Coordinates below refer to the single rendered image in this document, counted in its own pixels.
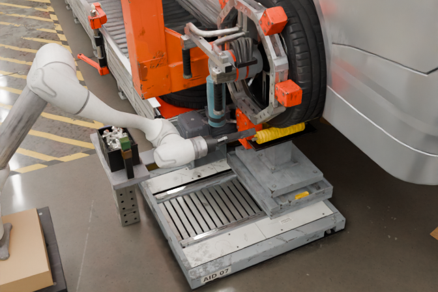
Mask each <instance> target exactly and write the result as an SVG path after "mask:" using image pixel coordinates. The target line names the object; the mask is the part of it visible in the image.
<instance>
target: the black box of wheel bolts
mask: <svg viewBox="0 0 438 292"><path fill-rule="evenodd" d="M96 132H97V136H98V142H99V146H100V150H101V151H102V154H103V156H104V158H105V161H106V162H107V164H108V167H109V169H110V171H111V172H115V171H119V170H121V169H125V166H124V160H123V157H122V155H121V147H120V145H119V138H123V137H126V136H127V137H128V138H129V140H130V145H131V148H130V149H131V150H132V165H133V166H135V165H138V164H140V160H139V152H138V143H137V142H136V140H135V138H134V137H133V135H132V133H131V131H130V130H129V128H121V127H114V126H106V127H103V128H99V129H96Z"/></svg>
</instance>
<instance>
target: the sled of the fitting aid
mask: <svg viewBox="0 0 438 292"><path fill-rule="evenodd" d="M227 164H228V165H229V166H230V168H231V169H232V170H233V171H234V173H235V174H236V176H237V177H238V178H239V179H240V180H241V182H242V183H243V185H245V187H246V188H247V190H248V191H249V192H250V193H251V195H252V196H253V197H254V199H255V200H256V201H257V202H258V203H259V205H260V206H261V208H262V209H263V210H264V211H265V213H266V214H267V216H268V217H269V218H270V219H271V220H272V219H275V218H277V217H280V216H283V215H285V214H288V213H291V212H293V211H297V210H299V209H302V208H304V207H307V206H309V205H313V204H314V203H318V202H320V201H323V200H325V199H328V198H330V197H332V189H333V185H331V184H330V183H329V182H328V181H327V180H326V178H324V176H323V180H322V181H318V182H315V183H313V184H309V185H308V186H304V187H302V188H299V189H296V190H293V191H290V192H288V193H285V194H282V195H280V196H276V197H274V198H271V197H270V196H269V195H268V193H267V192H266V191H265V189H264V188H263V187H262V186H261V185H260V183H259V182H258V181H257V179H256V178H255V177H254V176H253V175H252V174H251V172H250V171H249V170H248V168H247V167H246V166H245V165H244V164H243V163H242V161H241V160H240V159H239V157H238V156H237V155H236V154H235V150H233V151H229V152H227Z"/></svg>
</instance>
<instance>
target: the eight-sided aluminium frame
mask: <svg viewBox="0 0 438 292"><path fill-rule="evenodd" d="M265 9H267V8H265V7H263V6H261V5H260V4H259V3H257V2H256V1H254V0H229V1H228V2H227V4H226V5H225V7H224V8H223V10H222V11H221V13H220V14H219V15H218V17H217V25H218V30H221V29H224V27H226V29H228V28H232V23H233V20H234V18H235V17H236V15H237V14H238V10H241V11H242V13H243V14H246V15H247V16H248V17H249V18H250V19H251V20H253V21H254V23H255V25H256V27H257V30H258V33H259V36H260V38H261V41H262V44H263V47H264V49H265V52H266V54H267V58H268V60H269V65H270V91H269V106H268V107H267V108H265V109H264V110H261V109H260V108H259V107H258V106H257V105H256V104H255V103H254V102H253V101H252V100H251V99H250V98H249V97H248V96H247V95H246V93H245V92H244V88H243V86H242V82H241V80H239V81H235V85H236V88H237V90H238V91H236V89H235V86H234V84H233V82H231V83H227V86H228V89H229V92H230V94H231V99H232V100H233V102H234V104H235V105H237V106H238V107H239V109H240V110H241V111H242V112H243V113H244V114H245V116H247V118H249V120H251V122H252V123H254V125H258V124H262V123H265V122H267V121H269V120H271V119H272V118H274V117H275V116H277V115H279V114H280V113H282V112H284V111H285V110H286V108H285V107H284V106H283V105H282V104H281V103H279V101H277V99H275V97H274V93H275V83H279V82H282V81H286V80H287V75H288V69H289V65H288V60H287V56H286V55H285V52H284V49H283V46H282V43H281V41H280V38H279V36H278V33H276V34H273V35H268V36H265V35H264V33H263V30H262V28H261V26H260V24H259V20H260V19H261V17H262V15H263V13H264V11H265ZM269 37H270V38H269ZM270 40H271V41H270ZM231 42H232V41H231ZM271 42H272V43H271ZM272 45H273V47H274V49H273V47H272ZM218 47H219V48H220V49H221V50H222V51H225V43H224V44H221V45H219V46H218ZM231 49H233V46H232V45H231V44H230V42H226V50H231ZM274 51H275V52H276V54H275V52H274Z"/></svg>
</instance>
